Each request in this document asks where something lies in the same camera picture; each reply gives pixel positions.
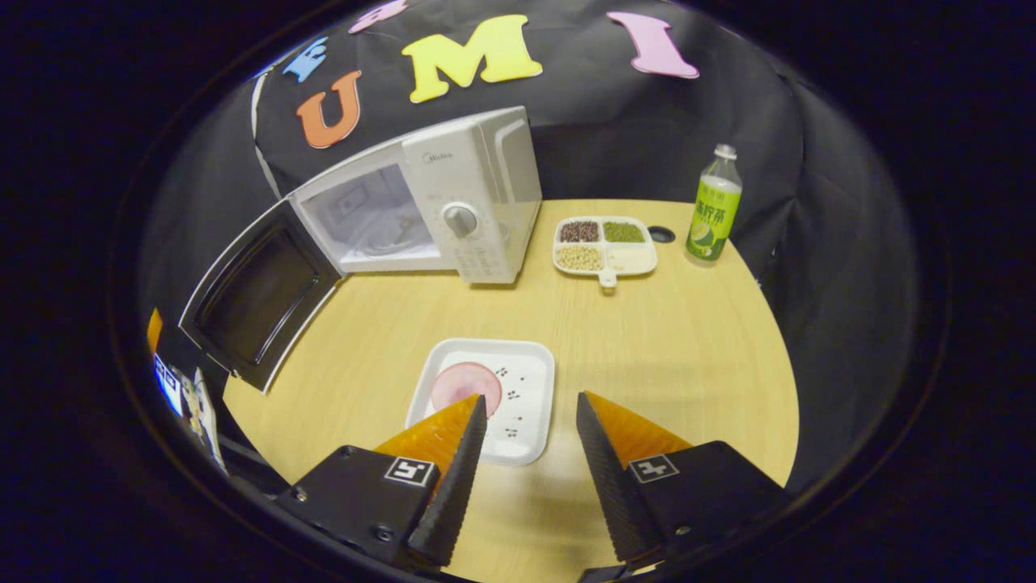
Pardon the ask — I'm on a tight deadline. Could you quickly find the green drink bottle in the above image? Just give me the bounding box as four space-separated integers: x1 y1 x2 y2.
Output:
686 144 743 264

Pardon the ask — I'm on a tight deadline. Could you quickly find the white divided dish of beans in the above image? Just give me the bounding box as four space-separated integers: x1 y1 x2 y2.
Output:
553 215 658 288

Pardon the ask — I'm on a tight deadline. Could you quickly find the pink ham slice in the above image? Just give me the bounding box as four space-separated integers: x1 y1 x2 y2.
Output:
430 361 503 418

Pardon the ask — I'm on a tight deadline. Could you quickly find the white microwave oven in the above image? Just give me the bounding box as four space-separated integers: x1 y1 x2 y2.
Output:
178 105 543 394

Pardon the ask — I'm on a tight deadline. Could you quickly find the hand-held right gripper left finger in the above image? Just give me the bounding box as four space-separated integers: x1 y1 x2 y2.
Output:
275 394 489 569

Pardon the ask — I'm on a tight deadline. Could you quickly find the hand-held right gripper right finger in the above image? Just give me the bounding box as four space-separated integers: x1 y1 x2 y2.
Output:
576 391 792 568

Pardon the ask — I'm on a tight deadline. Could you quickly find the white square food plate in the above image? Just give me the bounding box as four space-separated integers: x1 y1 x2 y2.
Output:
405 338 557 466

